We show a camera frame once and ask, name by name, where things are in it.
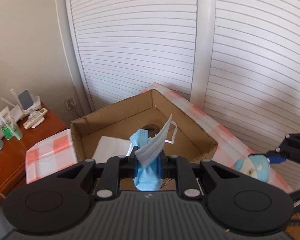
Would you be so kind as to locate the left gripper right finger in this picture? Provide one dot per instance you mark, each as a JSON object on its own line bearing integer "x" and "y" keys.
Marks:
{"x": 187, "y": 176}

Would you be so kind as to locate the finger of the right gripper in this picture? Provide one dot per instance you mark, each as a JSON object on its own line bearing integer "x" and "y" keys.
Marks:
{"x": 275, "y": 156}

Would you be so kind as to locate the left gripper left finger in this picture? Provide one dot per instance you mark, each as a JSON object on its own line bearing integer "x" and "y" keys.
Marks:
{"x": 103, "y": 180}

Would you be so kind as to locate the blue plush toy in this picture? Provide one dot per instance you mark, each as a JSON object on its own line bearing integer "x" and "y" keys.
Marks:
{"x": 255, "y": 165}

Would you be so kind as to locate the white towel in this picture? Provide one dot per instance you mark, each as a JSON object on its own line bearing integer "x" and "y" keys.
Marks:
{"x": 111, "y": 147}

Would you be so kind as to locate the blue face mask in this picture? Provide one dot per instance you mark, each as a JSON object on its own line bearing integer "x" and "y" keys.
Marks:
{"x": 147, "y": 154}

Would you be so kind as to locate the brown knitted scrunchie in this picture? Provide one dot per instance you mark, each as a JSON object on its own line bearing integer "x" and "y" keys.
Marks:
{"x": 152, "y": 129}

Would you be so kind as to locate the cardboard box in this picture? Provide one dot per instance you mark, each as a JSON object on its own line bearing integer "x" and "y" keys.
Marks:
{"x": 125, "y": 117}

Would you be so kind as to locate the white remote control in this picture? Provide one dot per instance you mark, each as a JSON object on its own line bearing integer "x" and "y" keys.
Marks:
{"x": 35, "y": 119}

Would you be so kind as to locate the green tube bottle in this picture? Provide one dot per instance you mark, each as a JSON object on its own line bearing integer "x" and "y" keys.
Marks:
{"x": 16, "y": 130}

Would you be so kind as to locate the wooden nightstand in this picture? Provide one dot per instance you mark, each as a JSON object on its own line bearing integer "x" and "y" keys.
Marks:
{"x": 13, "y": 153}

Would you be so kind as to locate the white louvered closet door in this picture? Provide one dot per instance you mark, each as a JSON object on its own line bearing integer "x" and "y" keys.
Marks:
{"x": 236, "y": 60}

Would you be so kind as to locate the green small box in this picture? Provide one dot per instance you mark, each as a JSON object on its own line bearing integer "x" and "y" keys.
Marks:
{"x": 6, "y": 132}

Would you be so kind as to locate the white cosmetic tube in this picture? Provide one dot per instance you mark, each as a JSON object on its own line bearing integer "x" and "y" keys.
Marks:
{"x": 4, "y": 116}

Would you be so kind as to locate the wall power socket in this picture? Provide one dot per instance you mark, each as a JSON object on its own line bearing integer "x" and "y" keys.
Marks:
{"x": 70, "y": 103}

